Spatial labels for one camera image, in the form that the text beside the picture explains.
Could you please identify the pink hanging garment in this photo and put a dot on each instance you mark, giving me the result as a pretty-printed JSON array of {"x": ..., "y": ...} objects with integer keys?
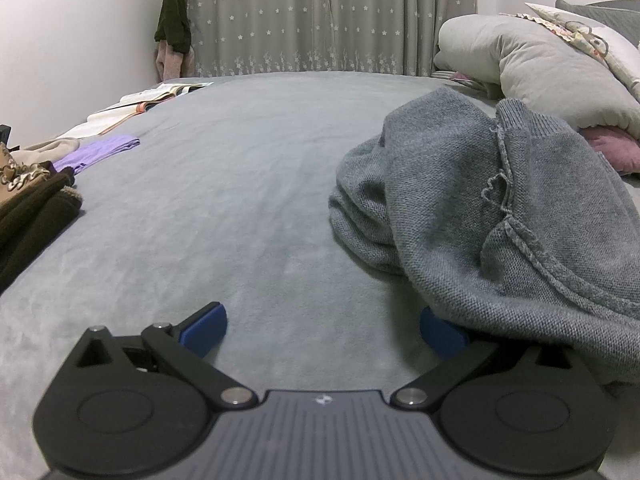
[{"x": 167, "y": 62}]

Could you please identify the printed white pillow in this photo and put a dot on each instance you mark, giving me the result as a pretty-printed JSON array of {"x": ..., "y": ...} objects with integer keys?
[{"x": 615, "y": 45}]

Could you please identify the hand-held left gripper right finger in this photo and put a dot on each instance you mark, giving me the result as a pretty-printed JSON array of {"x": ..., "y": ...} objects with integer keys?
[{"x": 439, "y": 332}]

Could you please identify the grey quilted headboard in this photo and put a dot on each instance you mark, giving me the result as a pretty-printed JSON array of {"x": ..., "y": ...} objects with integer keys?
[{"x": 610, "y": 12}]

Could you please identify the beige cloth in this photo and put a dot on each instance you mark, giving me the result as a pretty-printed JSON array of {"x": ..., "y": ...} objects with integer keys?
[{"x": 50, "y": 149}]

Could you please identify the dark green hanging jacket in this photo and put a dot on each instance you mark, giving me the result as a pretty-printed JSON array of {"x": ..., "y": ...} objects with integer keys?
[{"x": 172, "y": 15}]

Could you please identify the light grey duvet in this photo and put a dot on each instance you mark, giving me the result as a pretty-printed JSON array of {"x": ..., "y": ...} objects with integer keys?
[{"x": 525, "y": 55}]

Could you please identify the grey bed blanket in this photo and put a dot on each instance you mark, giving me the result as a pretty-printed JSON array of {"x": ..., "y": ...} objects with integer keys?
[{"x": 225, "y": 185}]

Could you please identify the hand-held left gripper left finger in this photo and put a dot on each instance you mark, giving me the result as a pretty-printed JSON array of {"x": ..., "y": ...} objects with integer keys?
[{"x": 205, "y": 329}]

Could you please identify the striped pink cloth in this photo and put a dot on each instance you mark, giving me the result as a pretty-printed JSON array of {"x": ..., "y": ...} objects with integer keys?
[{"x": 462, "y": 80}]

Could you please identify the pink pillow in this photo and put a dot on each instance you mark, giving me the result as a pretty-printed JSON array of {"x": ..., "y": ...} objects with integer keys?
[{"x": 615, "y": 152}]

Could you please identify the white open book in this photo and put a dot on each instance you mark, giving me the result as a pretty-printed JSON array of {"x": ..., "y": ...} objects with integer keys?
[{"x": 105, "y": 122}]

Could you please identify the dark brown garment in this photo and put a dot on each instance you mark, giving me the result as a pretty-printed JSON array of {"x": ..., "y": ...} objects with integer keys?
[{"x": 30, "y": 220}]

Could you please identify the purple folded cloth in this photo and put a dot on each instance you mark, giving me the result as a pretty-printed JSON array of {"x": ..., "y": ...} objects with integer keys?
[{"x": 95, "y": 152}]

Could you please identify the brown patterned cloth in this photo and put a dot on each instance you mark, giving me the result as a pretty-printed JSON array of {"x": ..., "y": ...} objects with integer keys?
[{"x": 12, "y": 175}]

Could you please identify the grey star-patterned curtain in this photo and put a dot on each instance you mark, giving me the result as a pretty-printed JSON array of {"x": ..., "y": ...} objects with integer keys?
[{"x": 325, "y": 10}]

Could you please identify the grey knitted sweater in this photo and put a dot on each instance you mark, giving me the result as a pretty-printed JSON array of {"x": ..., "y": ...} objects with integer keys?
[{"x": 450, "y": 200}]

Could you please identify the magazines at bed edge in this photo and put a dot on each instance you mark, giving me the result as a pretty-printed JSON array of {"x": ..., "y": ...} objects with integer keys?
[{"x": 170, "y": 90}]

